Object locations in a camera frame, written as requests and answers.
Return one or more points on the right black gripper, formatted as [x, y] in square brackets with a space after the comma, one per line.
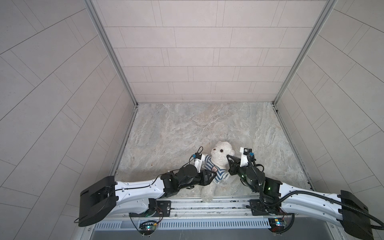
[235, 167]

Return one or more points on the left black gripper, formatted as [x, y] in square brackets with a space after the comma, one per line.
[204, 181]

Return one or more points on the blue white striped sweater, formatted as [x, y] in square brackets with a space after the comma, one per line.
[222, 173]

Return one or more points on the white teddy bear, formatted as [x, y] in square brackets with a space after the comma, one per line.
[219, 156]

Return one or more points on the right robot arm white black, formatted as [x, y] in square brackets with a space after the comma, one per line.
[277, 198]

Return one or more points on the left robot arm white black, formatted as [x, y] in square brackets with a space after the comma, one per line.
[108, 197]

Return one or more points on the white ventilation grille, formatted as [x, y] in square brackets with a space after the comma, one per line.
[188, 224]

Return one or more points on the right green circuit board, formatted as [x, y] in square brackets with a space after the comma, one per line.
[276, 225]

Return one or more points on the green circuit board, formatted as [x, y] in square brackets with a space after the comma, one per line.
[148, 227]
[276, 225]

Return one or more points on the left green circuit board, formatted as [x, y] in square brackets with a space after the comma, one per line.
[148, 227]

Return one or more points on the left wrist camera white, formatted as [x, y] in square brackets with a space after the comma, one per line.
[199, 159]

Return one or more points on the aluminium mounting rail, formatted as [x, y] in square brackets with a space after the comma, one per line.
[225, 207]

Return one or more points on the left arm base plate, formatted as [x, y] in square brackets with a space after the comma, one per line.
[156, 209]

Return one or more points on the right corner aluminium post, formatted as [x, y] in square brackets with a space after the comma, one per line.
[324, 14]

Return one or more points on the corner aluminium post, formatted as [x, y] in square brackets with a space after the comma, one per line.
[324, 14]
[90, 7]

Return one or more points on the left corner aluminium post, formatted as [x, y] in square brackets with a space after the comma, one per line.
[90, 7]

